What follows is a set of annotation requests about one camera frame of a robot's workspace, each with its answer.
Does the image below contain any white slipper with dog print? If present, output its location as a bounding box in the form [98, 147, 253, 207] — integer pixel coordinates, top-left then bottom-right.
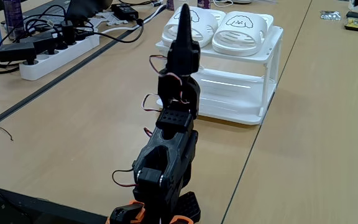
[162, 5, 226, 48]
[211, 11, 275, 57]

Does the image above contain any white two-tier shoe rack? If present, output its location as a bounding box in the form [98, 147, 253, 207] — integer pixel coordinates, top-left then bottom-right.
[155, 25, 284, 126]

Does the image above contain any white paper cup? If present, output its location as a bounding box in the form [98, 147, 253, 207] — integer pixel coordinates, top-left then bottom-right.
[173, 0, 192, 9]

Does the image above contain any black power brick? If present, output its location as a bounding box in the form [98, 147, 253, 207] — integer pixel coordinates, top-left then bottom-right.
[110, 2, 139, 21]

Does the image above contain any black plug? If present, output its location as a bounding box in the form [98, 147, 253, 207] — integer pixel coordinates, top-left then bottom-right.
[60, 20, 76, 46]

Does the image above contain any white power strip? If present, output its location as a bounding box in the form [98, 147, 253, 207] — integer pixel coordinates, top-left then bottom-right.
[19, 33, 101, 81]

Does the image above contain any black power adapter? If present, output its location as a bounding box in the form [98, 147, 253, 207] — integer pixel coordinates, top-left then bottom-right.
[0, 42, 37, 65]
[19, 30, 56, 56]

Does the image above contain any orange and black clamp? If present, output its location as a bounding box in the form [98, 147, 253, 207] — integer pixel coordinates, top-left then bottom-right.
[168, 214, 195, 224]
[106, 199, 146, 224]

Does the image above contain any tall purple drink can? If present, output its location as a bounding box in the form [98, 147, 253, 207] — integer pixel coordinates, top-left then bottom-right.
[3, 0, 25, 40]

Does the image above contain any black cable with connector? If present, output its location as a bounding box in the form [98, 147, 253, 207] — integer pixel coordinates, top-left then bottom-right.
[73, 17, 145, 44]

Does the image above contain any white printed bracket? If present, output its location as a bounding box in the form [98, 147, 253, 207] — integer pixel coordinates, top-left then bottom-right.
[99, 11, 129, 26]
[87, 17, 105, 30]

